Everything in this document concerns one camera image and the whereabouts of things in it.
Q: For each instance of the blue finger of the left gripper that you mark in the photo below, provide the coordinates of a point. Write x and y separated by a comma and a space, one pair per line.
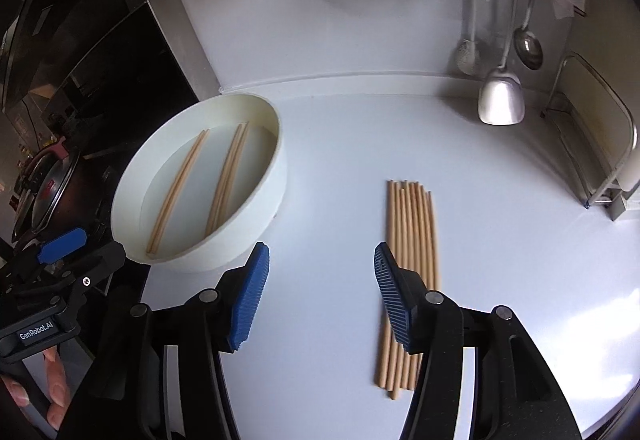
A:
62, 246

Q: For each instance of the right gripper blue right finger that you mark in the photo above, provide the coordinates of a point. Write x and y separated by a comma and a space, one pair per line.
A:
403, 295

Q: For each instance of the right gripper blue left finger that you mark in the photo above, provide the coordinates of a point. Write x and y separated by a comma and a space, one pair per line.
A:
242, 289

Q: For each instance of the wooden chopstick six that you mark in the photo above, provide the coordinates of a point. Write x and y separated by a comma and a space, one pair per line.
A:
391, 353

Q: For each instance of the wooden chopstick five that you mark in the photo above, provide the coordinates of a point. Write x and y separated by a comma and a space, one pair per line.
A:
383, 374

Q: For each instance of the wooden chopstick four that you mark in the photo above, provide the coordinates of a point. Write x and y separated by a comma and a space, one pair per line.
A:
230, 179

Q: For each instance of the wooden chopstick one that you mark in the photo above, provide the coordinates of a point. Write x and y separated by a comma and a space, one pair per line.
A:
222, 182

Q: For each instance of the wooden chopstick two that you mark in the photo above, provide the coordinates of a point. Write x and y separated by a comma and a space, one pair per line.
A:
173, 193

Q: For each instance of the wooden chopstick eight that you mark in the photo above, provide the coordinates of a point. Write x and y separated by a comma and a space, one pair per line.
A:
404, 260

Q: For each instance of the wooden chopstick nine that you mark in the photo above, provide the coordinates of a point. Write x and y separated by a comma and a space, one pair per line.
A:
413, 264

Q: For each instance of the wooden chopstick twelve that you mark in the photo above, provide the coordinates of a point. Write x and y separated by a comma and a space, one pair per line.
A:
435, 275

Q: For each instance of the wooden chopstick seven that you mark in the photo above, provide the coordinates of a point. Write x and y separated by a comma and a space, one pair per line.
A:
398, 248

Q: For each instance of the wooden chopstick ten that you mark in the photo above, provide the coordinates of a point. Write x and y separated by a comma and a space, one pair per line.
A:
420, 232

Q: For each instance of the round white basin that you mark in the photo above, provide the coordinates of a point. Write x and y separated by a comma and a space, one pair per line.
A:
257, 193

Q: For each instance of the dark stove cooktop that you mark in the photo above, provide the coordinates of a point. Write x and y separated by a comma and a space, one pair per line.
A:
91, 80

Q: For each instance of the steel spatula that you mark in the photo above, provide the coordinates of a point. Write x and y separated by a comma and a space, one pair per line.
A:
501, 101

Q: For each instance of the steel ladle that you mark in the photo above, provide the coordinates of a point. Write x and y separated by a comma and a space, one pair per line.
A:
526, 43

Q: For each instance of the metal wire rack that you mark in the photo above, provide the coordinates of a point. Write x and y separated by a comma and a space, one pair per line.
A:
598, 133

